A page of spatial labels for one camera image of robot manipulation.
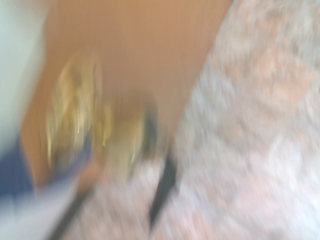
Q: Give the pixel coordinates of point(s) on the blue tape on door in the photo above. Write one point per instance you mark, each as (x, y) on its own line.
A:
(13, 172)

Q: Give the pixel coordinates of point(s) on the brass door knob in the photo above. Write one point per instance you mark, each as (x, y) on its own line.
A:
(100, 120)

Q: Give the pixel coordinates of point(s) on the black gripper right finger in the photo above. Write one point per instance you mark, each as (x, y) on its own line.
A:
(165, 185)

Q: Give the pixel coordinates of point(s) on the wooden door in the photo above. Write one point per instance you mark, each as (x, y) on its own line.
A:
(140, 50)

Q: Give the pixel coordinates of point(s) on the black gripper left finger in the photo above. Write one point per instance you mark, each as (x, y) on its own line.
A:
(66, 220)

